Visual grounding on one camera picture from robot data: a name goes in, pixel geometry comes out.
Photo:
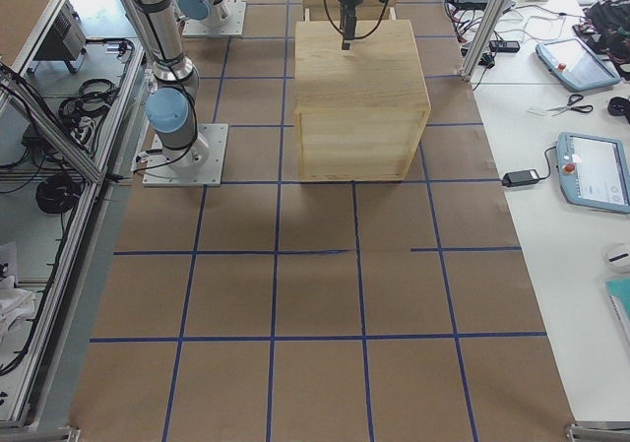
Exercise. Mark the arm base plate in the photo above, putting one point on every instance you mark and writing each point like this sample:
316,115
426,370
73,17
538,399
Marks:
233,27
202,164

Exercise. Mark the aluminium frame post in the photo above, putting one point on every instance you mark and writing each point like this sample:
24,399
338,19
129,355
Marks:
490,18

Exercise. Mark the black power adapter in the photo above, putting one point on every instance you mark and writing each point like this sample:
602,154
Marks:
520,178

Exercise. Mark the far blue teach pendant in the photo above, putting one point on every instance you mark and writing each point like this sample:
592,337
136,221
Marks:
575,65

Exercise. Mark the wooden drawer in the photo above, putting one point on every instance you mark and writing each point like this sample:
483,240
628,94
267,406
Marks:
369,10

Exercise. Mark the black handled scissors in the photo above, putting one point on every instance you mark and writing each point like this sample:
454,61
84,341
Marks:
573,104

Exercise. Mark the wooden drawer cabinet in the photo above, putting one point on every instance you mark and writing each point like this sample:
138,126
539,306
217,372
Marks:
361,112

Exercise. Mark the blue teach pendant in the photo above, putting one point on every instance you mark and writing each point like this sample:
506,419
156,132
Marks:
575,65
593,172

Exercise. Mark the near blue teach pendant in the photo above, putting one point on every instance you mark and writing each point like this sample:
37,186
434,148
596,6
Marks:
593,172

